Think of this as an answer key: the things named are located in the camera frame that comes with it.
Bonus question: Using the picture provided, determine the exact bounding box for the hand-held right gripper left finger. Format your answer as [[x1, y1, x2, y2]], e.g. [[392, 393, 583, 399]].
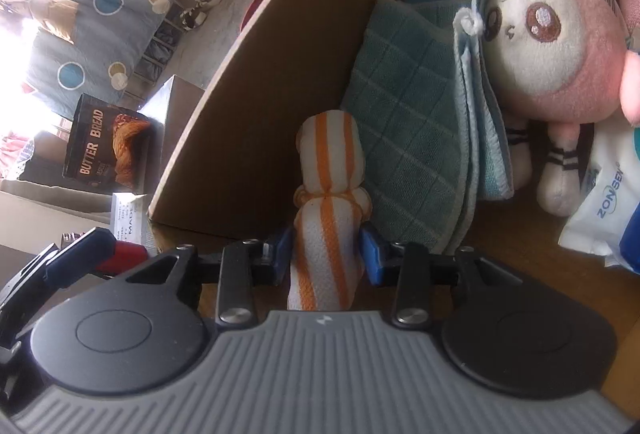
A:
[[132, 227, 293, 327]]

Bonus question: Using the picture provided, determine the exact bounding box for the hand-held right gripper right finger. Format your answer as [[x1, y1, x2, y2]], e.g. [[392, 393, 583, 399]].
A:
[[360, 221, 526, 327]]

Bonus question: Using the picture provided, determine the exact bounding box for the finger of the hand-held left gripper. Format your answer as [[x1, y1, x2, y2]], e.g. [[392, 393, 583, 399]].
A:
[[0, 243, 63, 367], [42, 228, 118, 286]]

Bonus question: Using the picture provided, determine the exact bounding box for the orange striped towel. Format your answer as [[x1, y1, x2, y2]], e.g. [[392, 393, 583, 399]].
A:
[[286, 110, 373, 312]]

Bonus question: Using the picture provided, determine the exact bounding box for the teal checkered cloth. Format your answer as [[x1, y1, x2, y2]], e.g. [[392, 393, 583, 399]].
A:
[[340, 0, 481, 255]]

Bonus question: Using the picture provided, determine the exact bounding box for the light blue cloth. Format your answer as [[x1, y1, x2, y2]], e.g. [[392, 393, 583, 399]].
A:
[[452, 0, 516, 202]]

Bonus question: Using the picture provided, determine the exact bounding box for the brown cardboard box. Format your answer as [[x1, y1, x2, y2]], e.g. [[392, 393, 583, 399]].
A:
[[147, 0, 640, 395]]

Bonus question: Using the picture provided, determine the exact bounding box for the blue white wet wipes pack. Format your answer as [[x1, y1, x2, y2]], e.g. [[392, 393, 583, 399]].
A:
[[557, 114, 640, 275]]

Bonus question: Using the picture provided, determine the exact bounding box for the pink plush toy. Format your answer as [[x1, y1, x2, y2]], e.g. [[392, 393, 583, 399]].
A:
[[480, 0, 640, 217]]

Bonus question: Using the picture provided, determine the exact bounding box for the red container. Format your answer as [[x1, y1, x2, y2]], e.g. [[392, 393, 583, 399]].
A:
[[95, 239, 148, 272]]

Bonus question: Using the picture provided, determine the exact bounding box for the white printed box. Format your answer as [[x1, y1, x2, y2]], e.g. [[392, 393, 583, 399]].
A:
[[110, 193, 151, 245]]

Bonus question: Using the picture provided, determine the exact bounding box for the dark bread box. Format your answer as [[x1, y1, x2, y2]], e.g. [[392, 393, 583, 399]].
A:
[[62, 93, 156, 192]]

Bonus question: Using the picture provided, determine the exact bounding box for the grey blanket with circles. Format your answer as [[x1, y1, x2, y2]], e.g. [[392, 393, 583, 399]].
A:
[[22, 0, 206, 115]]

